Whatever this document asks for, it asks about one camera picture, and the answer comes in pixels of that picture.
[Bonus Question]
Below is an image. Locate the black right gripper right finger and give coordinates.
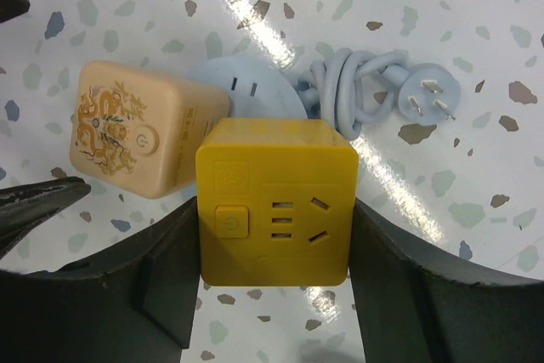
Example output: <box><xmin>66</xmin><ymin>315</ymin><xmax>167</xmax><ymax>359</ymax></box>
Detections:
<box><xmin>349</xmin><ymin>200</ymin><xmax>543</xmax><ymax>362</ymax></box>

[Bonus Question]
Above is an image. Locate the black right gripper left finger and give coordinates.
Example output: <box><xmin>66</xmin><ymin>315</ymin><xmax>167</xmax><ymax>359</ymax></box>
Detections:
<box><xmin>1</xmin><ymin>200</ymin><xmax>201</xmax><ymax>362</ymax></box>

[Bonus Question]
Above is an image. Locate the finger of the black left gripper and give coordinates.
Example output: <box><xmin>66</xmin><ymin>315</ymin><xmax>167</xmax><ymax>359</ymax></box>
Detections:
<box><xmin>0</xmin><ymin>0</ymin><xmax>31</xmax><ymax>23</ymax></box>
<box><xmin>1</xmin><ymin>177</ymin><xmax>91</xmax><ymax>258</ymax></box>

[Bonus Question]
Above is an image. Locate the beige cube socket adapter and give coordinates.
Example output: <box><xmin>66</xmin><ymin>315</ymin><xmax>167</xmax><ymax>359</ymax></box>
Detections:
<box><xmin>70</xmin><ymin>60</ymin><xmax>230</xmax><ymax>199</ymax></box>

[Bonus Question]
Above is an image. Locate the yellow cube socket adapter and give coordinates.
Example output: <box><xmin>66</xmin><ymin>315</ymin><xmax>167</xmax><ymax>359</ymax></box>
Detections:
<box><xmin>195</xmin><ymin>118</ymin><xmax>359</xmax><ymax>286</ymax></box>

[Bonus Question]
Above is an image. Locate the light blue round power socket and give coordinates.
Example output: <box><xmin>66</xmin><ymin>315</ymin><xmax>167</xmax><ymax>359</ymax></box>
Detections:
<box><xmin>185</xmin><ymin>56</ymin><xmax>308</xmax><ymax>119</ymax></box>

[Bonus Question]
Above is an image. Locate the light blue coiled cord plug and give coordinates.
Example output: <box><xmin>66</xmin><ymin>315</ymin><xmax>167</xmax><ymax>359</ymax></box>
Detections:
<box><xmin>296</xmin><ymin>48</ymin><xmax>461</xmax><ymax>141</ymax></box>

